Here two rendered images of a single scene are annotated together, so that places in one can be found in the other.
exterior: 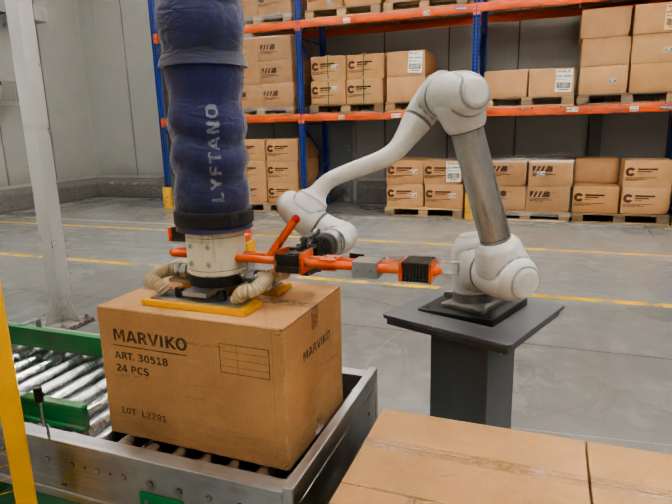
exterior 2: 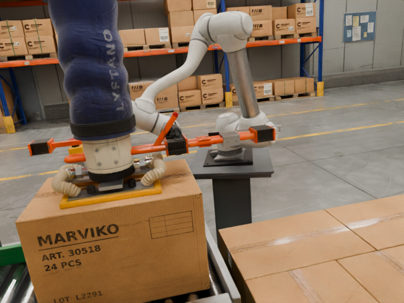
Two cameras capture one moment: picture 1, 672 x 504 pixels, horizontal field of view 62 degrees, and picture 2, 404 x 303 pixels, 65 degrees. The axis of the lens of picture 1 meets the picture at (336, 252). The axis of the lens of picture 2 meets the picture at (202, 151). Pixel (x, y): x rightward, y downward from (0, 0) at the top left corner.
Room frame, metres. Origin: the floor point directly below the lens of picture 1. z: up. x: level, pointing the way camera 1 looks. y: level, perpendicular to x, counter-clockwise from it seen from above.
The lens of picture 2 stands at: (0.44, 0.66, 1.40)
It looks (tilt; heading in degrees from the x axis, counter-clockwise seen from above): 17 degrees down; 328
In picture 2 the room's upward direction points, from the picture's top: 5 degrees counter-clockwise
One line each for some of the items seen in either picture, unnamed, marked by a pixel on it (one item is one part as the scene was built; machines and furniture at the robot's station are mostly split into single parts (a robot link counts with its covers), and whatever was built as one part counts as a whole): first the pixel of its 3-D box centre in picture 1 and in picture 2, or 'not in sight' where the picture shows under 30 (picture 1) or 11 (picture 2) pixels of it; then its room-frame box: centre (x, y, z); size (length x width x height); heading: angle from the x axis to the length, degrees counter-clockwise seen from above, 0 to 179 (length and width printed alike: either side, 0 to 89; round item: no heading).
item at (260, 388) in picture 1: (227, 357); (124, 229); (1.60, 0.34, 0.75); 0.60 x 0.40 x 0.40; 68
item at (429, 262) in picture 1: (417, 269); (262, 133); (1.36, -0.21, 1.08); 0.08 x 0.07 x 0.05; 68
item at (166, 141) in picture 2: (294, 259); (175, 145); (1.50, 0.12, 1.08); 0.10 x 0.08 x 0.06; 158
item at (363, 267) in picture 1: (367, 267); (229, 139); (1.42, -0.08, 1.07); 0.07 x 0.07 x 0.04; 68
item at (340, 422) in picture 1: (339, 424); (211, 247); (1.48, 0.00, 0.58); 0.70 x 0.03 x 0.06; 159
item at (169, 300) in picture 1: (200, 297); (112, 189); (1.50, 0.38, 0.97); 0.34 x 0.10 x 0.05; 68
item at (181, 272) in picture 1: (218, 275); (112, 170); (1.59, 0.35, 1.01); 0.34 x 0.25 x 0.06; 68
